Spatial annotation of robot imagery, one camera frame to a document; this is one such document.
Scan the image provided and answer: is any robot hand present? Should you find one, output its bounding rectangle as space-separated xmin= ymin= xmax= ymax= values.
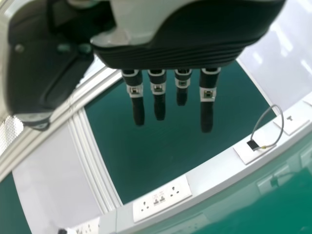
xmin=4 ymin=0 xmax=287 ymax=134

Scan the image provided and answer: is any white plate with black port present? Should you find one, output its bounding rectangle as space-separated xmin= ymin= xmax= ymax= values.
xmin=233 ymin=139 xmax=278 ymax=166

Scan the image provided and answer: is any white socket plate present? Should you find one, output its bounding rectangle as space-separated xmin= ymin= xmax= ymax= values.
xmin=273 ymin=110 xmax=308 ymax=137

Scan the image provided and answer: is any white socket strip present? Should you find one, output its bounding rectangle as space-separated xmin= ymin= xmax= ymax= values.
xmin=132 ymin=175 xmax=193 ymax=223
xmin=73 ymin=217 xmax=100 ymax=234

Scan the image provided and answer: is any grey cable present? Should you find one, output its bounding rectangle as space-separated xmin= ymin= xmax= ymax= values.
xmin=251 ymin=104 xmax=285 ymax=150

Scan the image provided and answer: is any perforated metal cable duct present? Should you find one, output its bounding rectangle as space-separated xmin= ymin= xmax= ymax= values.
xmin=0 ymin=114 xmax=24 ymax=156

